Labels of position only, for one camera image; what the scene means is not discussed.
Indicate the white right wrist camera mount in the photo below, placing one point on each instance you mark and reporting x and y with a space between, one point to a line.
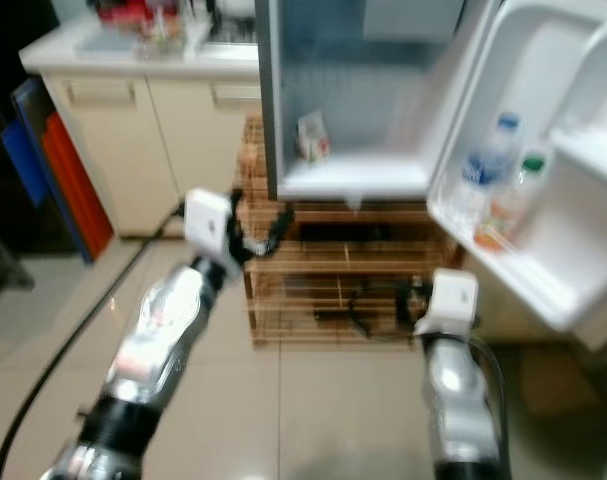
455 298

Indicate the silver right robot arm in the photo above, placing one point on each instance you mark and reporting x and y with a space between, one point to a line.
458 400

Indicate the steel gas stove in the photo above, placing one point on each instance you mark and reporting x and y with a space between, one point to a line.
231 30

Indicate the blue cap water bottle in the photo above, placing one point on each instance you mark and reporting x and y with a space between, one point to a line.
493 160

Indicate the glass dish with food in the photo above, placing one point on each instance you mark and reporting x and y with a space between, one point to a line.
161 36

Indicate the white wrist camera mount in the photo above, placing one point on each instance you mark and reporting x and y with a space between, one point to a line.
208 222
455 298

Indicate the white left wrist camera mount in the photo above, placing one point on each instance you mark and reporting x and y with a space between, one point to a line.
208 222

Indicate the green cap drink bottle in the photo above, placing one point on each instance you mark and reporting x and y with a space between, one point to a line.
518 190

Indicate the red kitchen appliance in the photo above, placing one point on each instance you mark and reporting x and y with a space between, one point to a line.
133 9

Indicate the orange flat board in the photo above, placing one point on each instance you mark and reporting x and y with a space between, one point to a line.
73 180

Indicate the cream kitchen counter cabinet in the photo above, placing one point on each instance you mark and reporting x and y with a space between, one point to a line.
163 160

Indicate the grey counter mat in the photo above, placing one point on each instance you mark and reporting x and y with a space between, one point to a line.
108 40

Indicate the wooden wine rack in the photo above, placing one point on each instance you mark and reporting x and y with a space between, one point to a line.
323 300

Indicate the grey metal frame chair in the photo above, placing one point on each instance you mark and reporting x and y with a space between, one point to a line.
8 272

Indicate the blue flat board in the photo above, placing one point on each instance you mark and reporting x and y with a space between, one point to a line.
25 150

